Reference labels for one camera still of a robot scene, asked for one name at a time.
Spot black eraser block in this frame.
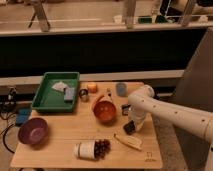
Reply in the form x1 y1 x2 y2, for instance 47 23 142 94
123 121 136 135

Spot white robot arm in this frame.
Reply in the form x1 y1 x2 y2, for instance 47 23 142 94
128 85 213 143

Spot orange fruit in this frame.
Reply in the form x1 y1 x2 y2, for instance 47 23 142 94
87 82 98 93

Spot blue cup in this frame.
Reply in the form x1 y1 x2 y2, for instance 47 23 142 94
116 82 127 97

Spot orange bowl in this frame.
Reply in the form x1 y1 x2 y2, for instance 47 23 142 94
93 101 116 123

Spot small metal can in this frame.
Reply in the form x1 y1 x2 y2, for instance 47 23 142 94
79 89 89 102

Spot small black clip box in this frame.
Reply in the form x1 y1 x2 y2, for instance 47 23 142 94
121 104 131 116

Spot grey sponge block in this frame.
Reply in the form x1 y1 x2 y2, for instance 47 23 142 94
64 87 74 102

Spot white cloth piece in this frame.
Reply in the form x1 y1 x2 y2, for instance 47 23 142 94
52 81 68 92

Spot dark grape bunch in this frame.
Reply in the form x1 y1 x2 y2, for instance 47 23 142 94
94 139 111 159

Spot green plastic tray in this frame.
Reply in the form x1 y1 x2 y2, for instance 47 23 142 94
31 72 80 113

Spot white cup on side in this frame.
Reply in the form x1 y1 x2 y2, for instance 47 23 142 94
73 141 95 159

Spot purple bowl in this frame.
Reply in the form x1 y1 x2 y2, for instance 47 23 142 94
18 118 48 145

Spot blue box beside table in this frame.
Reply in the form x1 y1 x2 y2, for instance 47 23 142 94
15 108 31 126

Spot black cables on floor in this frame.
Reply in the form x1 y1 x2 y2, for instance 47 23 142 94
0 99 21 154

